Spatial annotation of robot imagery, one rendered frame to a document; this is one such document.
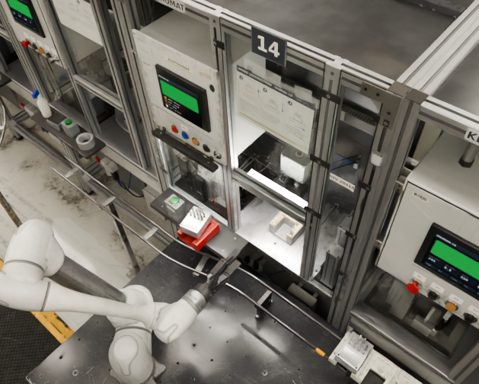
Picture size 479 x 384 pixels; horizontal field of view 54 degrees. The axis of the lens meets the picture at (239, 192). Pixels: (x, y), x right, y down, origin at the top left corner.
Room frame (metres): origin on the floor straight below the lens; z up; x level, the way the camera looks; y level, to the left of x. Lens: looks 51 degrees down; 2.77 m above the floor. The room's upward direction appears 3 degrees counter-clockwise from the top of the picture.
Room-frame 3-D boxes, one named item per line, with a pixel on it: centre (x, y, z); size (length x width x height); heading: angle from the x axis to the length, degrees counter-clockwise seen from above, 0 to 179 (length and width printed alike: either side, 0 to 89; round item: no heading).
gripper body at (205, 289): (0.86, 0.14, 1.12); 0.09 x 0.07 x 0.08; 137
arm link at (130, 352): (0.72, 0.49, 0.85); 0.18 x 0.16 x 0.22; 0
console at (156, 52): (1.50, 0.12, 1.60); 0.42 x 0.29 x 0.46; 47
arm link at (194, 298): (0.81, 0.19, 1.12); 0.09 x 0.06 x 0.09; 47
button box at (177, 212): (1.39, 0.30, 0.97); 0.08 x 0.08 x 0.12; 47
